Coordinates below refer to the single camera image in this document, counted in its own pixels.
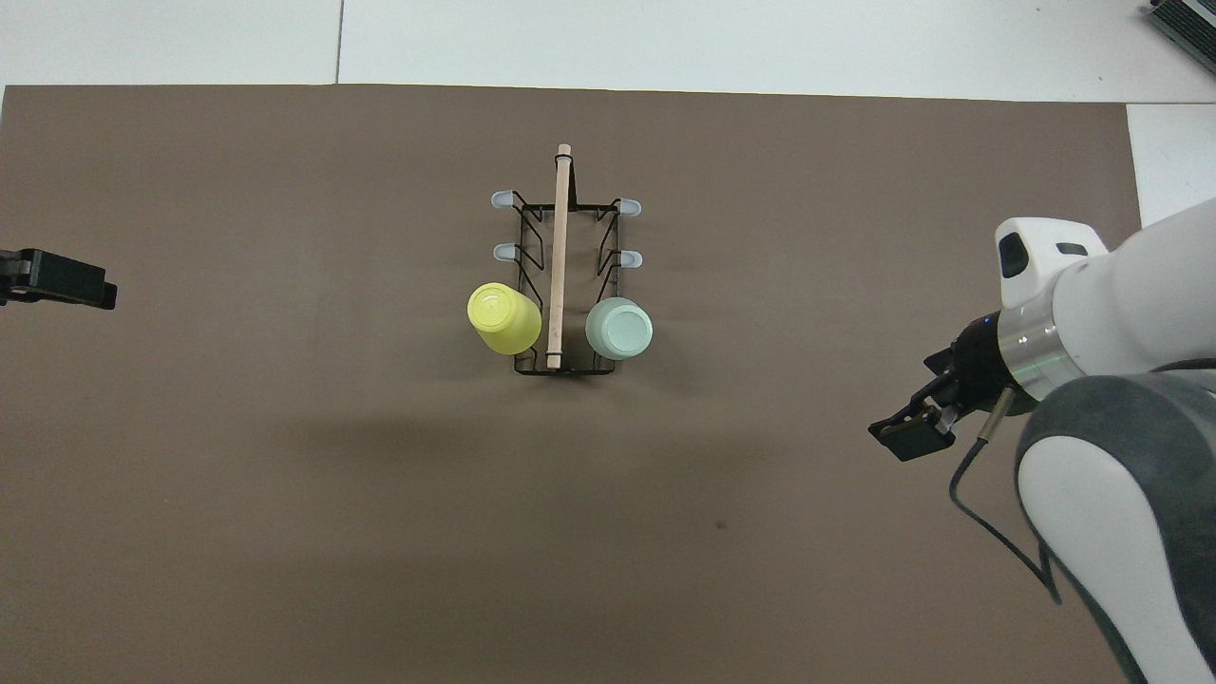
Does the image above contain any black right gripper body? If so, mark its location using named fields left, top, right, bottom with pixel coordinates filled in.
left=950, top=313, right=1023, bottom=419

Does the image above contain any pale green plastic cup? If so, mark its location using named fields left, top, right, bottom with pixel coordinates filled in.
left=585, top=297, right=655, bottom=361

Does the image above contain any yellow plastic cup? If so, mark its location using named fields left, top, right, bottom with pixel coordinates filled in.
left=466, top=282, right=543, bottom=355

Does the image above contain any brown table mat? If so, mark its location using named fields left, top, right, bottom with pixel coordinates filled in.
left=0, top=84, right=1190, bottom=684

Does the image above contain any grey ribbed device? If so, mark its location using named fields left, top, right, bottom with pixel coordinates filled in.
left=1145, top=0, right=1216, bottom=50

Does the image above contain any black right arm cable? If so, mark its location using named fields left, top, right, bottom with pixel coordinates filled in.
left=949, top=385, right=1066, bottom=607

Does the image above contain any black wire cup rack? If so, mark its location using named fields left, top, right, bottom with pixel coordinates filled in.
left=490, top=143, right=643, bottom=377

